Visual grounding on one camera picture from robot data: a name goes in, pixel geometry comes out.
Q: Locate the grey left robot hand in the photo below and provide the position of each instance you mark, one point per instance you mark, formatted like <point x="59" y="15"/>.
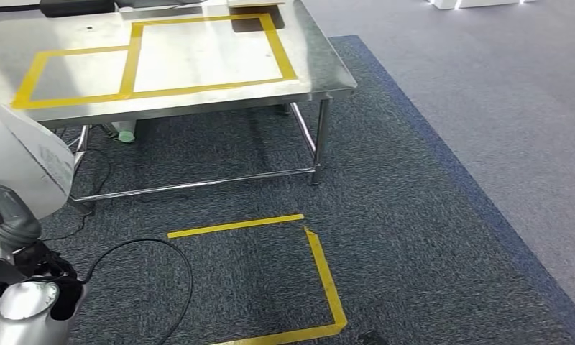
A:
<point x="11" y="212"/>

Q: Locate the white curved plastic part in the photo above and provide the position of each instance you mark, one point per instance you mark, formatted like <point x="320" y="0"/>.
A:
<point x="21" y="152"/>

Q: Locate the white and green cup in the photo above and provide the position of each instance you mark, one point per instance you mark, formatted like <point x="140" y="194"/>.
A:
<point x="124" y="131"/>

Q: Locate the stainless steel workbench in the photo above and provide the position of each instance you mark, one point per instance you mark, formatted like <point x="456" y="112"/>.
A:
<point x="316" y="71"/>

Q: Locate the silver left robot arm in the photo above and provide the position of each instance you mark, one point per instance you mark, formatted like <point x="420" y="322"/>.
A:
<point x="25" y="304"/>

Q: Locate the white lit display plinth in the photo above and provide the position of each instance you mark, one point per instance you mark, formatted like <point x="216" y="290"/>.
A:
<point x="482" y="4"/>

